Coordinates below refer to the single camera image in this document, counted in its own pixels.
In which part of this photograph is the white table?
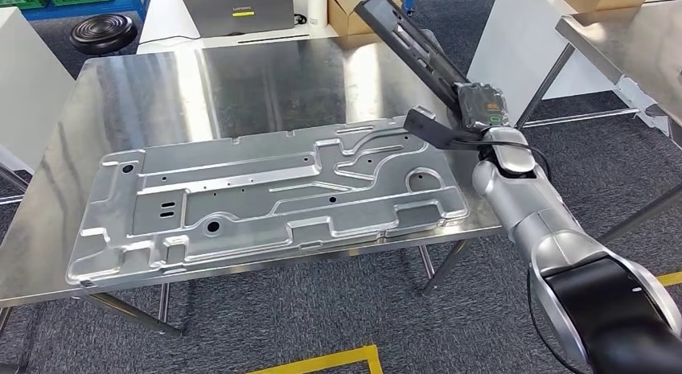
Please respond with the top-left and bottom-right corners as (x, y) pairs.
(136, 0), (342, 56)

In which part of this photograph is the stamped sheet metal plate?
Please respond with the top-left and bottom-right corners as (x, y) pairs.
(64, 115), (471, 289)

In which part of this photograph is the blue metal shelf rack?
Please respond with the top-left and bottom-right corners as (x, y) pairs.
(20, 0), (154, 23)

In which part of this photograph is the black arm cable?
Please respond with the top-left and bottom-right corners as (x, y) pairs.
(450, 138), (587, 374)

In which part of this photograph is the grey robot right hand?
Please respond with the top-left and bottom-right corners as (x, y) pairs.
(453, 81), (512, 134)

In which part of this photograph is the black round stool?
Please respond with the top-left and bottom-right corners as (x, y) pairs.
(69, 13), (139, 56)

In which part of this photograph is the black plastic panel part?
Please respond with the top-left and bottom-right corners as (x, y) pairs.
(353, 0), (471, 115)

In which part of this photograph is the dark grey camera bracket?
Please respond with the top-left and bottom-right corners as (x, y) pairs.
(402, 105), (485, 152)

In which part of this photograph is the white paper roll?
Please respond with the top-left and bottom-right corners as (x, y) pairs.
(306, 0), (329, 30)

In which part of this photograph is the stainless steel workbench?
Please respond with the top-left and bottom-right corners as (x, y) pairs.
(0, 38), (506, 338)
(514, 0), (682, 246)

